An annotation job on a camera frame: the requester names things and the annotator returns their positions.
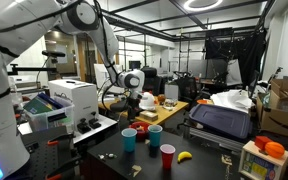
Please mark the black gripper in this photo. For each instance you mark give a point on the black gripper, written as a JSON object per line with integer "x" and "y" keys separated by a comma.
{"x": 134, "y": 104}

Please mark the blue plastic cup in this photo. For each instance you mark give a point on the blue plastic cup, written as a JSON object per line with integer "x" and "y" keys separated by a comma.
{"x": 129, "y": 141}
{"x": 155, "y": 137}

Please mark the red plastic cup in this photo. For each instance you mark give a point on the red plastic cup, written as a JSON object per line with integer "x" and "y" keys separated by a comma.
{"x": 167, "y": 158}

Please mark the small tan cardboard box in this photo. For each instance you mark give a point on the small tan cardboard box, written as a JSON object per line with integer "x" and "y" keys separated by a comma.
{"x": 149, "y": 116}

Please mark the red bowl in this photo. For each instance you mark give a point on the red bowl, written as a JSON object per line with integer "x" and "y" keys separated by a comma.
{"x": 143, "y": 130}

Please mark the black wrist rest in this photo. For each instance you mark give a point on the black wrist rest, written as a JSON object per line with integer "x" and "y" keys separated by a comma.
{"x": 119, "y": 106}

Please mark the white plush chicken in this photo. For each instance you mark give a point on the white plush chicken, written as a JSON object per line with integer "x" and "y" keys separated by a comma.
{"x": 149, "y": 101}

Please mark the small cardboard scrap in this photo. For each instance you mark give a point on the small cardboard scrap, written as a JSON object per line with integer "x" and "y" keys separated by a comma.
{"x": 147, "y": 141}

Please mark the brown ball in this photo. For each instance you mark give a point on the brown ball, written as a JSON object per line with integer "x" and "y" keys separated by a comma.
{"x": 161, "y": 98}

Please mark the crumpled clear plastic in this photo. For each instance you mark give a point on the crumpled clear plastic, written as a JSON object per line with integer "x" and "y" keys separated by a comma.
{"x": 169, "y": 104}

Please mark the white side table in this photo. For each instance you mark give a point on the white side table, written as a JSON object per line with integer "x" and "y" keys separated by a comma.
{"x": 97, "y": 132}

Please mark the black toggle device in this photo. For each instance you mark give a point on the black toggle device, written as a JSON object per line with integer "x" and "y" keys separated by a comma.
{"x": 94, "y": 122}
{"x": 83, "y": 126}

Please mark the small wrapped candy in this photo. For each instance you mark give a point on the small wrapped candy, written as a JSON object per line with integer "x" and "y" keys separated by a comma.
{"x": 111, "y": 155}
{"x": 101, "y": 156}

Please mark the large cardboard scrap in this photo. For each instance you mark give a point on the large cardboard scrap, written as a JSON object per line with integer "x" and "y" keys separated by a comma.
{"x": 136, "y": 170}

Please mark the dark desktop monitor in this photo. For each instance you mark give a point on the dark desktop monitor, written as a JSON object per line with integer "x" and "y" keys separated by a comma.
{"x": 134, "y": 64}

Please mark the white monitor back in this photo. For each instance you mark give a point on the white monitor back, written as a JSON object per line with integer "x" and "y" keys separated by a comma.
{"x": 100, "y": 76}

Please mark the black mesh office chair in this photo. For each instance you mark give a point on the black mesh office chair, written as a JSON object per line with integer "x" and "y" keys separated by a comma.
{"x": 187, "y": 90}

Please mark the yellow toy banana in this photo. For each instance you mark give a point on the yellow toy banana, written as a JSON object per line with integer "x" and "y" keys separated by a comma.
{"x": 184, "y": 156}

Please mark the large white box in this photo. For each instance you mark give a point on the large white box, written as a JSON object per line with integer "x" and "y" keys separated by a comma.
{"x": 77, "y": 100}

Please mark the orange bowl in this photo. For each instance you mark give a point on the orange bowl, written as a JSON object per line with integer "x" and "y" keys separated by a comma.
{"x": 202, "y": 101}

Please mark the wooden door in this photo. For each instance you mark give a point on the wooden door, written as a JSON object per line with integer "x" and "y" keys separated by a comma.
{"x": 81, "y": 60}

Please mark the black orange clamp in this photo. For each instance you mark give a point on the black orange clamp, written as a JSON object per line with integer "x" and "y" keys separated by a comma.
{"x": 59, "y": 140}
{"x": 64, "y": 168}

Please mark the blue storage bin lid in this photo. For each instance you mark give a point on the blue storage bin lid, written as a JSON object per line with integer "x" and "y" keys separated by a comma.
{"x": 221, "y": 120}

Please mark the blue binder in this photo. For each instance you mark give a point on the blue binder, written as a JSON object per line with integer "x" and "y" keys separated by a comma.
{"x": 50, "y": 100}

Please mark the clear plastic storage bin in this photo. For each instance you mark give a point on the clear plastic storage bin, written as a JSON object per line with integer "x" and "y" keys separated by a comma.
{"x": 40, "y": 120}

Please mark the white paper pile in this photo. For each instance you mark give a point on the white paper pile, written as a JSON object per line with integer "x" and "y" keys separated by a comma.
{"x": 232, "y": 99}

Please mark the green book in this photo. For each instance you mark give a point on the green book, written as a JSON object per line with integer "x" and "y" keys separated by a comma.
{"x": 37, "y": 106}

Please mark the black perforated breadboard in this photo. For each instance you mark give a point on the black perforated breadboard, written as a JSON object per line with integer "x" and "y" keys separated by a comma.
{"x": 40, "y": 160}

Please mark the white board panel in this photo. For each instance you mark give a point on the white board panel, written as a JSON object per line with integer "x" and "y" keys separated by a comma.
{"x": 234, "y": 71}

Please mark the red toy block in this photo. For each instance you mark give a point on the red toy block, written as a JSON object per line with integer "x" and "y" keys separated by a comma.
{"x": 261, "y": 141}

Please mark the black curtain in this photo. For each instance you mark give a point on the black curtain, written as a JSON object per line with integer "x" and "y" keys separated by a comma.
{"x": 244, "y": 50}

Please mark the wooden toy box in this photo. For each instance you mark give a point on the wooden toy box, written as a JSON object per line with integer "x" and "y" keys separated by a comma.
{"x": 260, "y": 165}

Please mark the orange toy ball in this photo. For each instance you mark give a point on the orange toy ball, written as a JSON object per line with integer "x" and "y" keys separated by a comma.
{"x": 274, "y": 149}

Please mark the open cardboard box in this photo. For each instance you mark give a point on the open cardboard box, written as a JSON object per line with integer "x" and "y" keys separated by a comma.
{"x": 282, "y": 116}

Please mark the black mounted camera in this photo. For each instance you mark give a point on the black mounted camera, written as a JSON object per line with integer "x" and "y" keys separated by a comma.
{"x": 53, "y": 53}

